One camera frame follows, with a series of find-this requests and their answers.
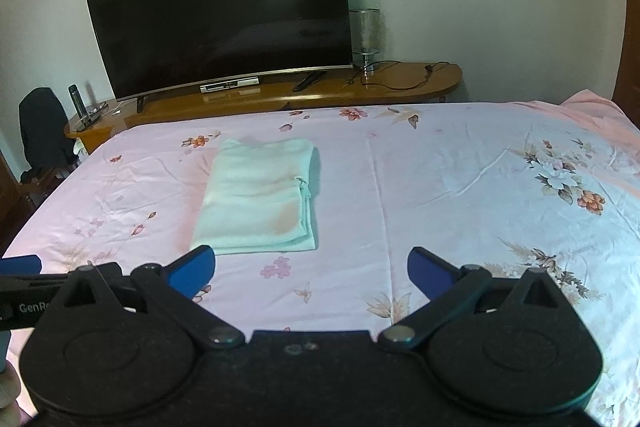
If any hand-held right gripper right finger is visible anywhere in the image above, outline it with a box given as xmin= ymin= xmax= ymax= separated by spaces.
xmin=377 ymin=247 xmax=582 ymax=351

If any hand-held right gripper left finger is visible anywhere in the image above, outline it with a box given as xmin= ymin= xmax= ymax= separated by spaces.
xmin=44 ymin=245 xmax=247 ymax=350

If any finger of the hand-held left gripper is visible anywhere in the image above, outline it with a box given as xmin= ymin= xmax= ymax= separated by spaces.
xmin=0 ymin=255 xmax=44 ymax=278
xmin=0 ymin=262 xmax=124 ymax=294

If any white knit sweater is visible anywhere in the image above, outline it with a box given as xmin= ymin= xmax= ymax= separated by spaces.
xmin=190 ymin=138 xmax=321 ymax=256

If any person's left hand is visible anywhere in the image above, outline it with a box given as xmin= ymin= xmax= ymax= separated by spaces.
xmin=0 ymin=366 xmax=22 ymax=410

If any dark wooden furniture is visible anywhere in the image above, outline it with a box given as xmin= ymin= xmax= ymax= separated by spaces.
xmin=0 ymin=152 xmax=37 ymax=240

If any pink floral bed sheet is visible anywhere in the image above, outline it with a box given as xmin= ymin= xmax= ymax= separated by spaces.
xmin=0 ymin=89 xmax=640 ymax=427

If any phone charging dock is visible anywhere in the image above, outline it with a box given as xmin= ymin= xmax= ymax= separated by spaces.
xmin=75 ymin=103 xmax=109 ymax=128

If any silver set-top box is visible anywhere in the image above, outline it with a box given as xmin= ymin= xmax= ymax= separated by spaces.
xmin=200 ymin=77 xmax=260 ymax=94

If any wooden television stand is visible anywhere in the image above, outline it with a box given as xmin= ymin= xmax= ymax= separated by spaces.
xmin=64 ymin=62 xmax=463 ymax=155

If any black remote control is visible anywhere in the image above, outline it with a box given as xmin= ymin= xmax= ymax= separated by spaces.
xmin=292 ymin=72 xmax=327 ymax=93

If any glass table lamp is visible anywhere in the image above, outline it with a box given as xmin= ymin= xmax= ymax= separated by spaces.
xmin=348 ymin=8 xmax=382 ymax=73

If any black curved television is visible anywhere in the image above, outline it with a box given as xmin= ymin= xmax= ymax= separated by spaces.
xmin=82 ymin=0 xmax=354 ymax=112

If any brown wooden door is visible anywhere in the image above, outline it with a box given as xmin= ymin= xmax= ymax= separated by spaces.
xmin=612 ymin=0 xmax=640 ymax=128

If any black cable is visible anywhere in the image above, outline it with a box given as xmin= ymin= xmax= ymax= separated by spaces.
xmin=346 ymin=61 xmax=452 ymax=92

